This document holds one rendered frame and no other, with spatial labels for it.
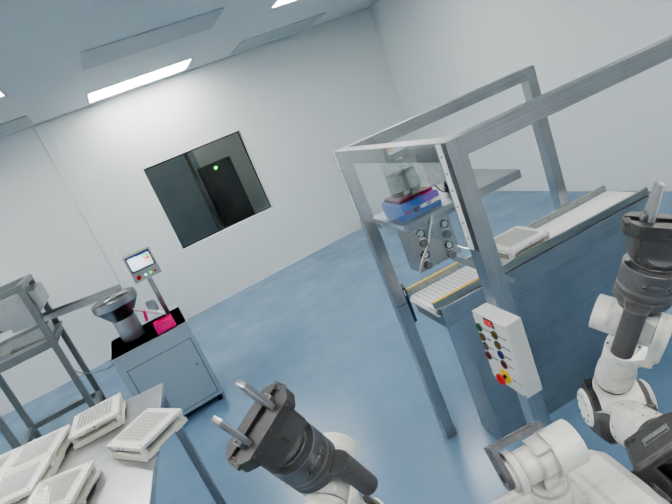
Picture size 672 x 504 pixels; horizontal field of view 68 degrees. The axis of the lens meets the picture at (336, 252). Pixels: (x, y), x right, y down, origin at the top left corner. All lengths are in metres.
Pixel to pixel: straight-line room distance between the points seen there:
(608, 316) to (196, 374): 3.71
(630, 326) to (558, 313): 1.90
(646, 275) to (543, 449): 0.32
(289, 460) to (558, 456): 0.37
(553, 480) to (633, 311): 0.30
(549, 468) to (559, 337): 2.10
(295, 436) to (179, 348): 3.55
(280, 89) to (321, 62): 0.74
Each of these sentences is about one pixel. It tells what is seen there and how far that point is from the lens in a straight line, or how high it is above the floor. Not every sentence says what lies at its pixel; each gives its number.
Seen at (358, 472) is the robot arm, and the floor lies 1.41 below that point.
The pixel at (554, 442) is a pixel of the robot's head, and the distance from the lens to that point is 0.81.
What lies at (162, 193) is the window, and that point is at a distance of 6.92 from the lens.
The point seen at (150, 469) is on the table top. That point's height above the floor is 0.88.
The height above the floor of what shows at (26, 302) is 1.34.
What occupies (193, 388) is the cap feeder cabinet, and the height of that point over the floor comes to 0.23.
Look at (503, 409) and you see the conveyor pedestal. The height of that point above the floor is 0.18.
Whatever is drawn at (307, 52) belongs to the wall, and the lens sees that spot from 7.53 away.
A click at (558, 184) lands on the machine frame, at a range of 3.03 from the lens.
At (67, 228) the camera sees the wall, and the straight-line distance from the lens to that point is 6.82.
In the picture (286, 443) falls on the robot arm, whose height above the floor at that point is 1.52.
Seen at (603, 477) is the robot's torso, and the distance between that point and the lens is 0.92.
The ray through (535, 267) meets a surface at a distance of 2.62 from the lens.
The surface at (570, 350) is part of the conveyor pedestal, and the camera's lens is 2.97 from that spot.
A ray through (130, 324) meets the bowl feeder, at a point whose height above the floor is 0.89.
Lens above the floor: 1.92
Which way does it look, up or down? 16 degrees down
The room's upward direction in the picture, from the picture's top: 22 degrees counter-clockwise
